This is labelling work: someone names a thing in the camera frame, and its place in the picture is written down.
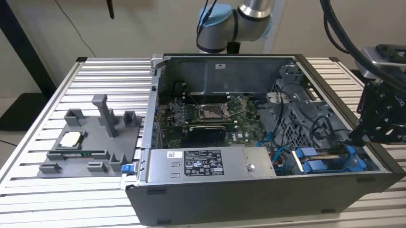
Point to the black monitor stand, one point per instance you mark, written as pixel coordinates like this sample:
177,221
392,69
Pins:
22,111

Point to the grey parts rack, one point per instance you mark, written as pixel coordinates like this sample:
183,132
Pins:
95,142

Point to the metal disk bay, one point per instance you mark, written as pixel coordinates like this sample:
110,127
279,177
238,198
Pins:
374,164

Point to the silver CPU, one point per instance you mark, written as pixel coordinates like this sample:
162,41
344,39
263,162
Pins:
71,139

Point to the black open PC case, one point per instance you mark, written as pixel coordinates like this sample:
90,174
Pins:
222,202

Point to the blue case latch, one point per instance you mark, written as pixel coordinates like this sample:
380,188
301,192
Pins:
127,169

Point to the black antenna rod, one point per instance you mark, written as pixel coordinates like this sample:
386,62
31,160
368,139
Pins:
111,9

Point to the CPU socket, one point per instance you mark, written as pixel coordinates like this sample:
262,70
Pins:
211,112

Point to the green motherboard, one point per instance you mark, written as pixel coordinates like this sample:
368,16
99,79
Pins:
250,128

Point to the green RAM stick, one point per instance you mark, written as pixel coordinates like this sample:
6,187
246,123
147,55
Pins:
86,154

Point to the silver power supply unit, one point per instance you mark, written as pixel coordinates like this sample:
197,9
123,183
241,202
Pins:
234,164

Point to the grey perforated drive cage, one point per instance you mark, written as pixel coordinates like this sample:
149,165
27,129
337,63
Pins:
296,133

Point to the black graphics card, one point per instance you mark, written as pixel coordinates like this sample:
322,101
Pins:
206,133

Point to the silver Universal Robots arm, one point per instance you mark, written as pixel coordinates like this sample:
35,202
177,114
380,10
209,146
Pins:
222,31

